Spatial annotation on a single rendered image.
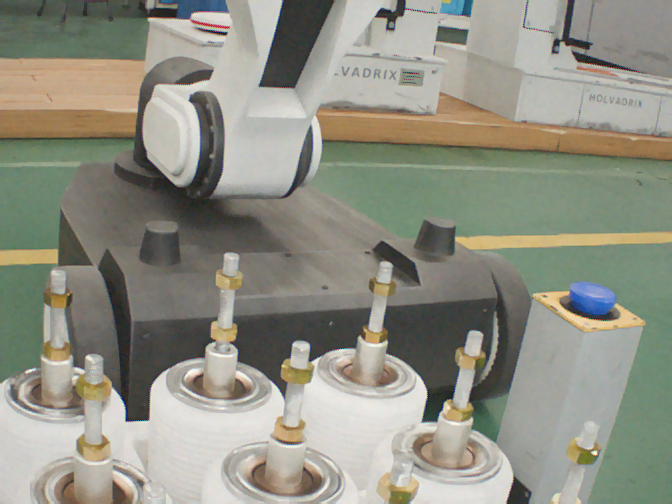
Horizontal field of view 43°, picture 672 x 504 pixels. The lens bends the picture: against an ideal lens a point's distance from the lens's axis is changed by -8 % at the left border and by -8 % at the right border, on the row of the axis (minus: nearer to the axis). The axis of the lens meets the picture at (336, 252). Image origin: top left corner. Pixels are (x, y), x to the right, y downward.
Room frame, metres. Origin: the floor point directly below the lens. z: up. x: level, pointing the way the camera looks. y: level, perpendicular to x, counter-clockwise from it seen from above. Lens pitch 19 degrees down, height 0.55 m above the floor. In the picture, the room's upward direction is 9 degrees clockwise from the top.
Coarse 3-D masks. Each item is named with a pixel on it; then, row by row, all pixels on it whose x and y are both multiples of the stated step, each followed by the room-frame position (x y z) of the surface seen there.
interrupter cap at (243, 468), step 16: (240, 448) 0.48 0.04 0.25; (256, 448) 0.48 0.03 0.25; (224, 464) 0.46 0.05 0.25; (240, 464) 0.46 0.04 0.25; (256, 464) 0.47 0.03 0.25; (304, 464) 0.48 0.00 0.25; (320, 464) 0.48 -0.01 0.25; (336, 464) 0.48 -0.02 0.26; (224, 480) 0.44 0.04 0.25; (240, 480) 0.44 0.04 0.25; (256, 480) 0.45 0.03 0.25; (304, 480) 0.46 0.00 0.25; (320, 480) 0.46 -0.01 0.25; (336, 480) 0.46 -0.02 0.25; (240, 496) 0.43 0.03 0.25; (256, 496) 0.43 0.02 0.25; (272, 496) 0.43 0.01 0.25; (288, 496) 0.44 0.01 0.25; (304, 496) 0.44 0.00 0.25; (320, 496) 0.44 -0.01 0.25; (336, 496) 0.44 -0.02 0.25
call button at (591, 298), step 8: (576, 288) 0.66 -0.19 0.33; (584, 288) 0.66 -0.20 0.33; (592, 288) 0.67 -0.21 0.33; (600, 288) 0.67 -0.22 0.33; (576, 296) 0.65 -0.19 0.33; (584, 296) 0.65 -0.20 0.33; (592, 296) 0.65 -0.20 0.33; (600, 296) 0.65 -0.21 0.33; (608, 296) 0.65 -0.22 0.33; (576, 304) 0.66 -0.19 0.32; (584, 304) 0.65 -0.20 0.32; (592, 304) 0.64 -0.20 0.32; (600, 304) 0.64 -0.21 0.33; (608, 304) 0.65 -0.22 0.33; (592, 312) 0.65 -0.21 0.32; (600, 312) 0.65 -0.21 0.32
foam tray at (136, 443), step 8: (128, 424) 0.60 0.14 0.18; (136, 424) 0.61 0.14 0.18; (144, 424) 0.61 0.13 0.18; (128, 432) 0.59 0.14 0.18; (136, 432) 0.59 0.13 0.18; (144, 432) 0.60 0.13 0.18; (128, 440) 0.58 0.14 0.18; (136, 440) 0.58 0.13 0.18; (144, 440) 0.59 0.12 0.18; (128, 448) 0.57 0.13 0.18; (136, 448) 0.58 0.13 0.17; (144, 448) 0.59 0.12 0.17; (128, 456) 0.56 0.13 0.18; (136, 456) 0.56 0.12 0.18; (144, 456) 0.59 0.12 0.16; (136, 464) 0.55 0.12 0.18; (144, 464) 0.59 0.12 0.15; (144, 472) 0.54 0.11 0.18; (360, 496) 0.56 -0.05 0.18
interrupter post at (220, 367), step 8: (208, 352) 0.56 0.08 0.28; (216, 352) 0.56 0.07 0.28; (224, 352) 0.56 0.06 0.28; (232, 352) 0.56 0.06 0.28; (208, 360) 0.56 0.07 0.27; (216, 360) 0.55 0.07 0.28; (224, 360) 0.55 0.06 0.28; (232, 360) 0.56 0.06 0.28; (208, 368) 0.56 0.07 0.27; (216, 368) 0.55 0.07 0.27; (224, 368) 0.55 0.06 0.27; (232, 368) 0.56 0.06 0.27; (208, 376) 0.55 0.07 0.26; (216, 376) 0.55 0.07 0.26; (224, 376) 0.55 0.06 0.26; (232, 376) 0.56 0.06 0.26; (208, 384) 0.55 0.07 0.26; (216, 384) 0.55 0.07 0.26; (224, 384) 0.55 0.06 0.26; (232, 384) 0.56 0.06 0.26; (216, 392) 0.55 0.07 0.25; (224, 392) 0.55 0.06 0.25
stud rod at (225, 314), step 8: (224, 256) 0.56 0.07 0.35; (232, 256) 0.56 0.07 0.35; (224, 264) 0.56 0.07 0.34; (232, 264) 0.56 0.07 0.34; (224, 272) 0.56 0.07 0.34; (232, 272) 0.56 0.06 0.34; (224, 296) 0.56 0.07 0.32; (232, 296) 0.56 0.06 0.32; (224, 304) 0.56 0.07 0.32; (232, 304) 0.56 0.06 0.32; (224, 312) 0.56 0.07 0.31; (232, 312) 0.56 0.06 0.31; (224, 320) 0.56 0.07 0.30; (224, 328) 0.56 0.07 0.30; (216, 344) 0.56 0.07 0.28; (224, 344) 0.56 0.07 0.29
